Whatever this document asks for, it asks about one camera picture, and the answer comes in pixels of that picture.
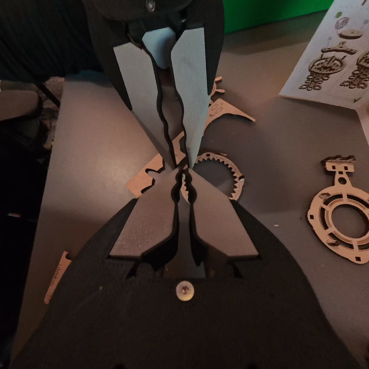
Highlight round wooden frame with handle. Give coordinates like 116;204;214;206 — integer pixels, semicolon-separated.
307;156;369;264

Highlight wooden internal gear ring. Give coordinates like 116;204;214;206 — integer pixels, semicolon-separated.
180;152;245;204

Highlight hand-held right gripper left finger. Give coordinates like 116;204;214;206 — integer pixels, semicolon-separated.
109;168;184;272

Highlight triangular wooden offcut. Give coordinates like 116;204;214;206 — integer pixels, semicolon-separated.
202;98;256;136

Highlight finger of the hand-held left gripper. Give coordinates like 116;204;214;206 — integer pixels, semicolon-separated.
113;40;178;170
170;26;212;170

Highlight black office chair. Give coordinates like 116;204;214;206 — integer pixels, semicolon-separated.
0;78;65;150

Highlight square wooden offcut gear cutout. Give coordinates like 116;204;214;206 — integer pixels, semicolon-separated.
126;131;188;197

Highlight folded instruction leaflet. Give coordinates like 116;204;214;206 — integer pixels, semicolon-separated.
279;0;369;139

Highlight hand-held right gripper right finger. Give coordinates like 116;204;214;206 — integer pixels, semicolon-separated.
184;168;259;278

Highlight long wooden offcut sheet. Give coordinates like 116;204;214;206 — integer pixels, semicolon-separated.
44;251;72;304

